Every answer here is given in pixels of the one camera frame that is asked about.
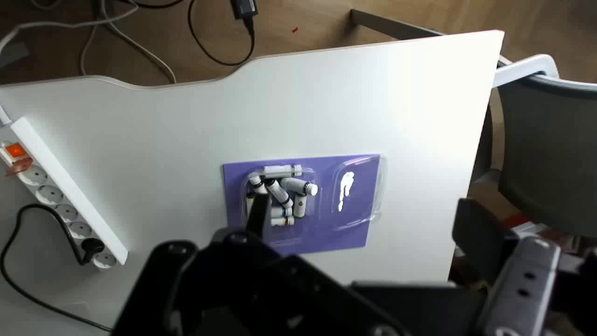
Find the grey office chair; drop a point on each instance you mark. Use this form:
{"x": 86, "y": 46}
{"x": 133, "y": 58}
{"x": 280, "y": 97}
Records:
{"x": 547, "y": 149}

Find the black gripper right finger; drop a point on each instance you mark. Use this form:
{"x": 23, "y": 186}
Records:
{"x": 258, "y": 214}

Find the small white bottle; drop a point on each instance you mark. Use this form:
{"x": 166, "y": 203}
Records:
{"x": 278, "y": 170}
{"x": 299, "y": 184}

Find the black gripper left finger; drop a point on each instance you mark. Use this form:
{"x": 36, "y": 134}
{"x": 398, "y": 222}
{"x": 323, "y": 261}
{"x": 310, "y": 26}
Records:
{"x": 159, "y": 285}

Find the black power adapter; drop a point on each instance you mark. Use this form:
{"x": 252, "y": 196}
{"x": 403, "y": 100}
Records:
{"x": 243, "y": 7}

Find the white power strip orange switch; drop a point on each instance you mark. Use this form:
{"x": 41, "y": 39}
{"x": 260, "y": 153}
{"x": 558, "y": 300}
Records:
{"x": 67, "y": 196}

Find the clear plastic blister container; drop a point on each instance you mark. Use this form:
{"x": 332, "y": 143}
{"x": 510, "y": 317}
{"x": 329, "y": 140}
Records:
{"x": 304, "y": 201}

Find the grey power strip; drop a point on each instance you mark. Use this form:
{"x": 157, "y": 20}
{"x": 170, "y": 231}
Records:
{"x": 519, "y": 289}

